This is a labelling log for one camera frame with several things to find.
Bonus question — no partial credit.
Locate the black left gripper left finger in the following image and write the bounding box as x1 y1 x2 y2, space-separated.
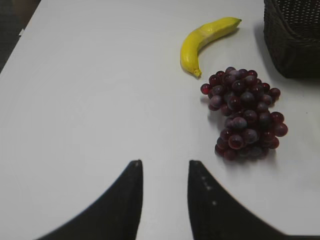
40 160 143 240

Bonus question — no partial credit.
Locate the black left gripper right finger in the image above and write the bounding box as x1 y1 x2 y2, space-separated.
187 160 320 240

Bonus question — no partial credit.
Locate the black woven basket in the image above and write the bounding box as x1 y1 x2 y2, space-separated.
263 0 320 79

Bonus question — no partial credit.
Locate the purple grape bunch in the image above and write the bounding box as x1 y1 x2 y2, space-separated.
200 66 289 161

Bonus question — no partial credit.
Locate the yellow banana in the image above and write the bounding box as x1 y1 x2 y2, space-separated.
180 17 242 79

